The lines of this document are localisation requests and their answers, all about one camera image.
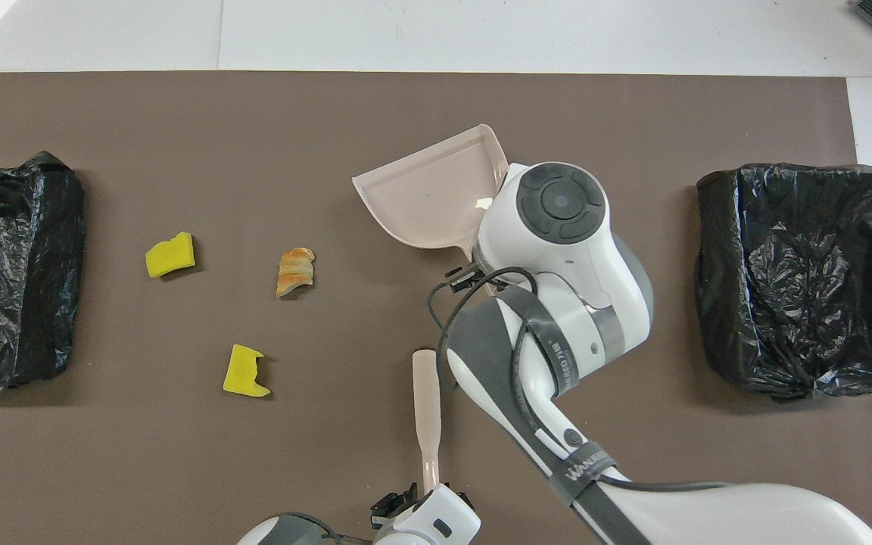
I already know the beige plastic dustpan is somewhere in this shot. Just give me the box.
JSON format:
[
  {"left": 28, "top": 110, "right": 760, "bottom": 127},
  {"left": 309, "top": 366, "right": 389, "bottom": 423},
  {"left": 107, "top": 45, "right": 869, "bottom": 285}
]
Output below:
[{"left": 351, "top": 123, "right": 510, "bottom": 297}]

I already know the yellow sponge piece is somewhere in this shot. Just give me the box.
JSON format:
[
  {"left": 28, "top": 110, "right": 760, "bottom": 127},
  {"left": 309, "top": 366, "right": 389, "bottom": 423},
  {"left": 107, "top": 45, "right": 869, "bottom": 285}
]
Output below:
[
  {"left": 145, "top": 231, "right": 197, "bottom": 279},
  {"left": 223, "top": 344, "right": 272, "bottom": 398}
]

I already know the brown table mat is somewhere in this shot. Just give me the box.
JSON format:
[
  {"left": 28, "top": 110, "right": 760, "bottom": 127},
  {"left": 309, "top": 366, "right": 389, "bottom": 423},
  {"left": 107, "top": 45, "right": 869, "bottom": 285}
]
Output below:
[{"left": 0, "top": 72, "right": 872, "bottom": 545}]

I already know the beige hand brush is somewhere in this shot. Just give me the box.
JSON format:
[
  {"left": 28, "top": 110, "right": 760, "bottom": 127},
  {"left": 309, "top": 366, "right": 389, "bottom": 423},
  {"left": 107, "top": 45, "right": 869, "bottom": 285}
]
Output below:
[{"left": 412, "top": 349, "right": 443, "bottom": 497}]

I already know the striped croissant piece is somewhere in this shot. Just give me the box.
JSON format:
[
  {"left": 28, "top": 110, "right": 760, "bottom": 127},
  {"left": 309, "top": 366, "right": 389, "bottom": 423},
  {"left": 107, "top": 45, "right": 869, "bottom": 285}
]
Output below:
[{"left": 276, "top": 247, "right": 316, "bottom": 298}]

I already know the black bag lined bin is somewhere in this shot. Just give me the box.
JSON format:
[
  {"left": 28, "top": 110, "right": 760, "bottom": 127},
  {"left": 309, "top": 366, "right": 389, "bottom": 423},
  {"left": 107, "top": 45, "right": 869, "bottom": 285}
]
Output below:
[
  {"left": 694, "top": 163, "right": 872, "bottom": 400},
  {"left": 0, "top": 151, "right": 86, "bottom": 392}
]

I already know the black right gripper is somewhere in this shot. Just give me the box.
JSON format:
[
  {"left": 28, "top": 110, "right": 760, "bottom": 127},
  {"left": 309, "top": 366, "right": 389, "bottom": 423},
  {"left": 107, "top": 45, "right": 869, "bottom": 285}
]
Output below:
[{"left": 444, "top": 263, "right": 484, "bottom": 509}]

